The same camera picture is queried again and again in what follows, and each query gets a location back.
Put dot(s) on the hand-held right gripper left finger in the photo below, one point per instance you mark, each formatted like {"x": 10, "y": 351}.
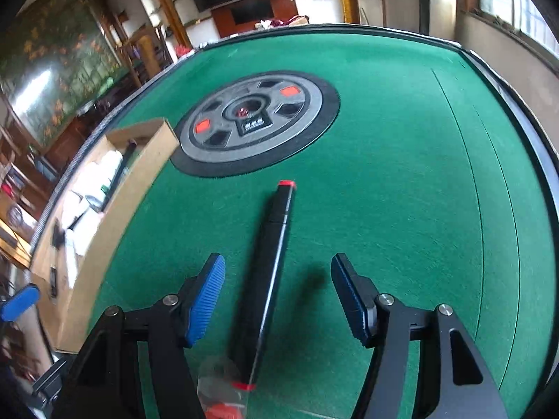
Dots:
{"x": 205, "y": 301}

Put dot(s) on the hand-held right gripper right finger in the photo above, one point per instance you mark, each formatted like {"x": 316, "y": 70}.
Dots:
{"x": 349, "y": 301}

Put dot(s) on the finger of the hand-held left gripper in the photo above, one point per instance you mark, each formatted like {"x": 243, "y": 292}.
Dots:
{"x": 19, "y": 302}
{"x": 50, "y": 379}

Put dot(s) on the black marker pen red ends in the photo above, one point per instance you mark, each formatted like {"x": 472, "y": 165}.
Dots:
{"x": 266, "y": 279}

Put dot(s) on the cardboard box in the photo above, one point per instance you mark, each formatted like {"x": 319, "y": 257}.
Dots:
{"x": 144, "y": 174}

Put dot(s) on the pile of white and black boxes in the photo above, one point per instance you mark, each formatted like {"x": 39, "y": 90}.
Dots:
{"x": 98, "y": 170}

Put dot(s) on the cluttered wooden cabinet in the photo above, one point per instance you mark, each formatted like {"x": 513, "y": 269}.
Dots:
{"x": 17, "y": 227}

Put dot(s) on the clear plastic bag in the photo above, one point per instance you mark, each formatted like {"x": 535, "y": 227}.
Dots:
{"x": 218, "y": 375}

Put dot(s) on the grey round table control panel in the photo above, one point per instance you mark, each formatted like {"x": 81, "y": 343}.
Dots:
{"x": 301, "y": 113}

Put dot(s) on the background green table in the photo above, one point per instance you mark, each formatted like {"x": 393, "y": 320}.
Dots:
{"x": 109, "y": 79}

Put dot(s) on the large landscape painting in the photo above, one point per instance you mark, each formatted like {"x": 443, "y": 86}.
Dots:
{"x": 56, "y": 61}

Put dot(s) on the colourful clutter heap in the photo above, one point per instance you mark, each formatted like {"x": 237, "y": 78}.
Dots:
{"x": 281, "y": 22}

